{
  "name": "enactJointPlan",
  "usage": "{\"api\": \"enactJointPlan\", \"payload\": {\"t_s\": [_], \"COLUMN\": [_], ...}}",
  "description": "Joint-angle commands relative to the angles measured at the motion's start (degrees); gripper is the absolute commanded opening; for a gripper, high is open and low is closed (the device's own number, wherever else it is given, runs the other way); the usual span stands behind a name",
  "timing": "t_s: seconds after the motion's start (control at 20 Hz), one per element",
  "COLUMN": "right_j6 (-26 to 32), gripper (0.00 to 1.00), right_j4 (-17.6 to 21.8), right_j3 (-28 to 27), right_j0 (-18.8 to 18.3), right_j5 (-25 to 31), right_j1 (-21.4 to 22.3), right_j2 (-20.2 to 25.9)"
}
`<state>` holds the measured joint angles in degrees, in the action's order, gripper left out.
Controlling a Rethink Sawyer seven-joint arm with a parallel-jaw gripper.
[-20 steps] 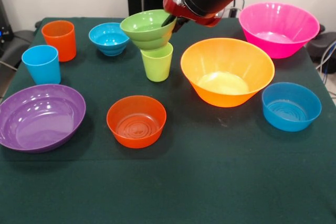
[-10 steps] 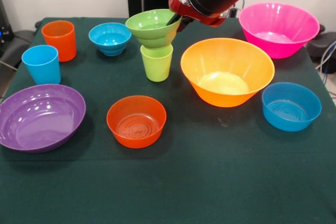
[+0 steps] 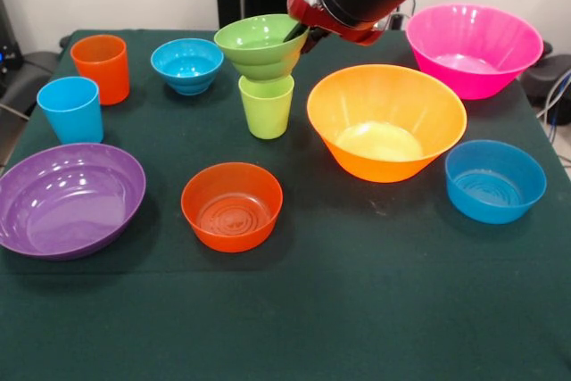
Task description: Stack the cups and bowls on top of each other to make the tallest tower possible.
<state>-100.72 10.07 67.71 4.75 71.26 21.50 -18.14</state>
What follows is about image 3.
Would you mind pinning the black power adapter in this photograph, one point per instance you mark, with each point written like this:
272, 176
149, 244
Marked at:
395, 22

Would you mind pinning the orange round bowl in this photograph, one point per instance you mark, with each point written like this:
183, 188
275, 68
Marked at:
232, 220

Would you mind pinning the blue round bowl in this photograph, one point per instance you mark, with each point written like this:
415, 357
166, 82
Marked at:
495, 193

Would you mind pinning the large yellow-orange bowl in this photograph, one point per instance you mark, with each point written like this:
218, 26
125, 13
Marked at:
383, 109

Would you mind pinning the large pink bowl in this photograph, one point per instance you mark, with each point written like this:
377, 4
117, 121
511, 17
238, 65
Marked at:
473, 42

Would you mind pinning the blue plastic cup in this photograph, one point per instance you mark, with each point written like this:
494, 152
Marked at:
73, 118

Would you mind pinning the orange plastic cup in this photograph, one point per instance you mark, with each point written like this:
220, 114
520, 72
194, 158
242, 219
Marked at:
105, 77

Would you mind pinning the black computer case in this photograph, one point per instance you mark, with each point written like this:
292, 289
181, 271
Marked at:
9, 51

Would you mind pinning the light blue stepped bowl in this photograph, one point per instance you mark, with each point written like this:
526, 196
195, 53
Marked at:
187, 64

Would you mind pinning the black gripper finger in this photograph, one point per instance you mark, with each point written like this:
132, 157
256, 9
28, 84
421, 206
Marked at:
293, 30
313, 38

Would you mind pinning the black equipment base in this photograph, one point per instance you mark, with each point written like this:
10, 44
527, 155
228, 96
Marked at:
551, 75

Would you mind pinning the green plastic cup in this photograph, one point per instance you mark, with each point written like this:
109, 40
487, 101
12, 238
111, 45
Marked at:
267, 109

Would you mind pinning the green stepped bowl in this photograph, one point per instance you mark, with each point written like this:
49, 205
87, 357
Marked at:
259, 60

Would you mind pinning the dark green tablecloth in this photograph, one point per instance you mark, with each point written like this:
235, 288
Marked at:
312, 309

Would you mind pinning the large purple bowl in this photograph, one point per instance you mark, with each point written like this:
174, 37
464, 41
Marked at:
67, 202

